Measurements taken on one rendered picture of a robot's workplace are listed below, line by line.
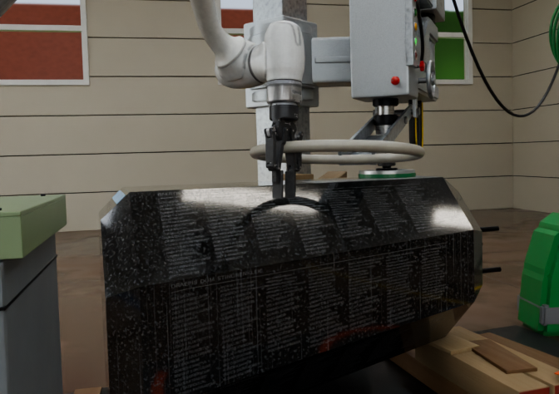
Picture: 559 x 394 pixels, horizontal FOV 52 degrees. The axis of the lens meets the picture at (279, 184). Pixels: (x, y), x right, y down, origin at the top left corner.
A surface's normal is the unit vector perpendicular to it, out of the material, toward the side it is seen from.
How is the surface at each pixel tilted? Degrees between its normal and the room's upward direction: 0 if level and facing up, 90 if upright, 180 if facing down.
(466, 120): 90
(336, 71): 90
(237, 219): 45
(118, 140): 90
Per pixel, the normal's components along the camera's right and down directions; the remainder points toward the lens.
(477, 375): -0.95, 0.04
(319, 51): -0.03, 0.05
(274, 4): -0.65, 0.06
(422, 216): 0.23, -0.68
